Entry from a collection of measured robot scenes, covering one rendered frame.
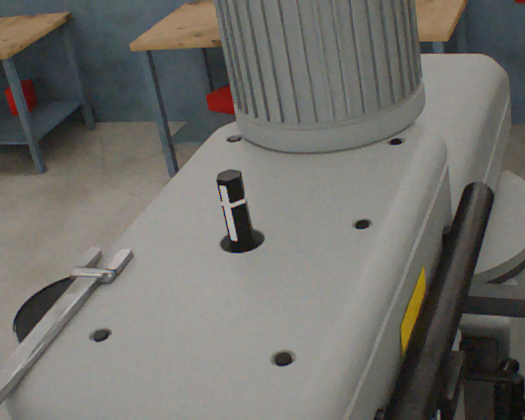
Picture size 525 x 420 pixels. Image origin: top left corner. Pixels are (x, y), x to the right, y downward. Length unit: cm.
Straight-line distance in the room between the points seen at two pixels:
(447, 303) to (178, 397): 28
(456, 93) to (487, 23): 379
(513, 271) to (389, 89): 50
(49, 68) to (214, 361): 583
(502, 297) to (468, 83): 39
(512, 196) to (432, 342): 70
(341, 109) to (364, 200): 11
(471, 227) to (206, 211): 26
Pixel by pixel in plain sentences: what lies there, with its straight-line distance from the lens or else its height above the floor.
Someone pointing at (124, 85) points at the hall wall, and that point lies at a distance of 605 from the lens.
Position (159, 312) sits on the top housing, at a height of 189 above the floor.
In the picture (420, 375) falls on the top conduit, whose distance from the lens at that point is 67.
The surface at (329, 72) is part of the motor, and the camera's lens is 78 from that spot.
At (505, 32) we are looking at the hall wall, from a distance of 504.
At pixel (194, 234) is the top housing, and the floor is 189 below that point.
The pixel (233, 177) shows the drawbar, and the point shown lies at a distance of 66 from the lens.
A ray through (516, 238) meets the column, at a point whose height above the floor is 156.
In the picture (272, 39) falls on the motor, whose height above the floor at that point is 201.
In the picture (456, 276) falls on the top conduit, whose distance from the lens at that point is 77.
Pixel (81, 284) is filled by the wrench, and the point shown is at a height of 190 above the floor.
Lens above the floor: 225
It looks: 29 degrees down
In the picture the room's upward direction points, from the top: 11 degrees counter-clockwise
